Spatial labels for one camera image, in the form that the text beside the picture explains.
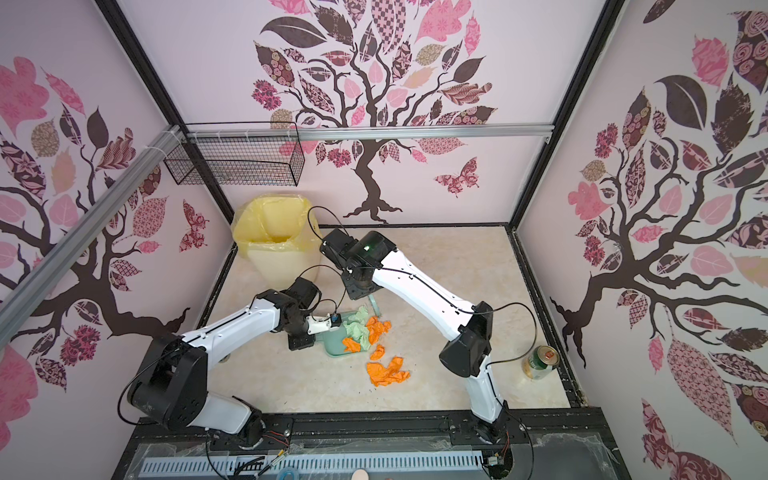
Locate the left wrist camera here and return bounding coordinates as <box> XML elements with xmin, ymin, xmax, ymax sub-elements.
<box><xmin>307</xmin><ymin>313</ymin><xmax>343</xmax><ymax>335</ymax></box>

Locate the tiny orange scrap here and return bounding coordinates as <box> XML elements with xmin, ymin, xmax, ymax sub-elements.
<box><xmin>369</xmin><ymin>344</ymin><xmax>386</xmax><ymax>362</ymax></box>

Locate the orange scrap near right arm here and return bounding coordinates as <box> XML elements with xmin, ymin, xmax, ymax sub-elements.
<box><xmin>366</xmin><ymin>316</ymin><xmax>392</xmax><ymax>345</ymax></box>

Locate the green dustpan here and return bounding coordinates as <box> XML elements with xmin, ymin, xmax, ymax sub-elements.
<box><xmin>316</xmin><ymin>325</ymin><xmax>371</xmax><ymax>357</ymax></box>

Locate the aluminium rail left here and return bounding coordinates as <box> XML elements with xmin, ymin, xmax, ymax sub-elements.
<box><xmin>1</xmin><ymin>125</ymin><xmax>183</xmax><ymax>346</ymax></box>

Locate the green scrap right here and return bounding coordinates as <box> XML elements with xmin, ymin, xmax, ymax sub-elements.
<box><xmin>342</xmin><ymin>306</ymin><xmax>371</xmax><ymax>344</ymax></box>

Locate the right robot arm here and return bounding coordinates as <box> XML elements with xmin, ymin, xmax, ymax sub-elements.
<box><xmin>320</xmin><ymin>228</ymin><xmax>504</xmax><ymax>444</ymax></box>

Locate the small orange scrap right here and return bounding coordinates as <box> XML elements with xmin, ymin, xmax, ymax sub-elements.
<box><xmin>342</xmin><ymin>337</ymin><xmax>361</xmax><ymax>353</ymax></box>

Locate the yellow-lined trash bin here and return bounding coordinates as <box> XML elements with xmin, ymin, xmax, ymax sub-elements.
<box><xmin>231</xmin><ymin>195</ymin><xmax>321</xmax><ymax>290</ymax></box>

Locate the large orange paper scrap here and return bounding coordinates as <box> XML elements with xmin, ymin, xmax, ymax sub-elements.
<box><xmin>366</xmin><ymin>357</ymin><xmax>411</xmax><ymax>387</ymax></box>

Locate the aluminium rail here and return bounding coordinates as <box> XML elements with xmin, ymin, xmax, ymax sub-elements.
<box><xmin>187</xmin><ymin>124</ymin><xmax>554</xmax><ymax>141</ymax></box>
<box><xmin>1</xmin><ymin>125</ymin><xmax>183</xmax><ymax>346</ymax></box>

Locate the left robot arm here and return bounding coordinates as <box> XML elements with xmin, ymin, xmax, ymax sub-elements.
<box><xmin>125</xmin><ymin>277</ymin><xmax>320</xmax><ymax>449</ymax></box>

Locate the green hand brush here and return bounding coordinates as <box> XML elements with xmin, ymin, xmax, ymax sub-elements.
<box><xmin>367</xmin><ymin>294</ymin><xmax>382</xmax><ymax>318</ymax></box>

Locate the black base frame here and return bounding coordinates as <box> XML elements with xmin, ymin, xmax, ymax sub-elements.
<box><xmin>112</xmin><ymin>407</ymin><xmax>630</xmax><ymax>479</ymax></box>

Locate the green tin can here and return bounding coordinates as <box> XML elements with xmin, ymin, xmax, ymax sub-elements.
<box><xmin>522</xmin><ymin>345</ymin><xmax>560</xmax><ymax>380</ymax></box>

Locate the black wire basket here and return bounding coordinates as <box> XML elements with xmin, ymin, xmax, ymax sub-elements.
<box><xmin>164</xmin><ymin>120</ymin><xmax>305</xmax><ymax>187</ymax></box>

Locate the aluminium rail back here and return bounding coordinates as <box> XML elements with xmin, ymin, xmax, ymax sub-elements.
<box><xmin>187</xmin><ymin>124</ymin><xmax>554</xmax><ymax>141</ymax></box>

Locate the white slotted cable duct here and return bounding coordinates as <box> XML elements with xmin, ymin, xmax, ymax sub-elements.
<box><xmin>134</xmin><ymin>451</ymin><xmax>483</xmax><ymax>479</ymax></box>

